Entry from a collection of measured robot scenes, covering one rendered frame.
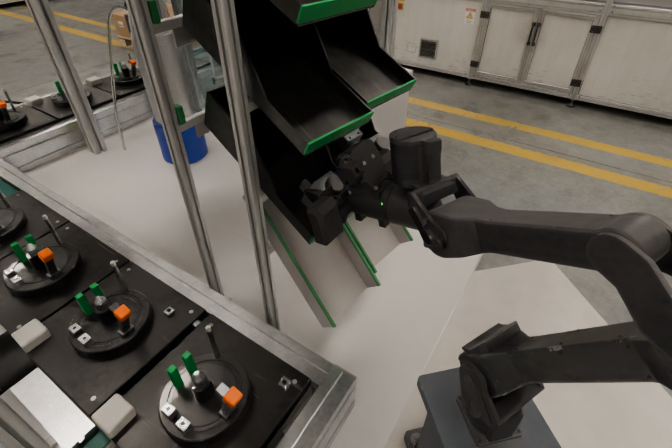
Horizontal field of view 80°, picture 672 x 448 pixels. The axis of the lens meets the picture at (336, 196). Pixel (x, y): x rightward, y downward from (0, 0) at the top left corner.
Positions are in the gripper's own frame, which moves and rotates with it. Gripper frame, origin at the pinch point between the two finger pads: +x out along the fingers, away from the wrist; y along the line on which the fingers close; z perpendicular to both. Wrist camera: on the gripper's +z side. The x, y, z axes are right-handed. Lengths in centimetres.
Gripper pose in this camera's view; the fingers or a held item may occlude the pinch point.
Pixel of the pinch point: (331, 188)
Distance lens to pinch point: 61.9
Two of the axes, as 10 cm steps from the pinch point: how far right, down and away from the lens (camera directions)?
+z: -2.1, -8.4, -4.9
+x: -7.5, -1.8, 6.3
